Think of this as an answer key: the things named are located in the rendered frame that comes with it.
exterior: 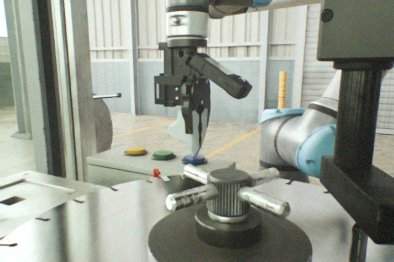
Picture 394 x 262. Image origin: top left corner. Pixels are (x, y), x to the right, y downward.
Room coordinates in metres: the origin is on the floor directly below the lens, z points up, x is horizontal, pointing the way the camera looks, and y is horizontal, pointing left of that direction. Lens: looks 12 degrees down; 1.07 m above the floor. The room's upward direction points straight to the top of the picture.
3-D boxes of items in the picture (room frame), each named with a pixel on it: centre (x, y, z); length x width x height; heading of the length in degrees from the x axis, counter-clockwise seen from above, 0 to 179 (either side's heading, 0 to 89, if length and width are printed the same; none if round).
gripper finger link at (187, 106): (0.59, 0.01, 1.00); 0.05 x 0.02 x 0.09; 152
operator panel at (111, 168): (0.63, 0.07, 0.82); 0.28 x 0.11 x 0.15; 62
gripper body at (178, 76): (0.62, 0.02, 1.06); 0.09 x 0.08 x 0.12; 62
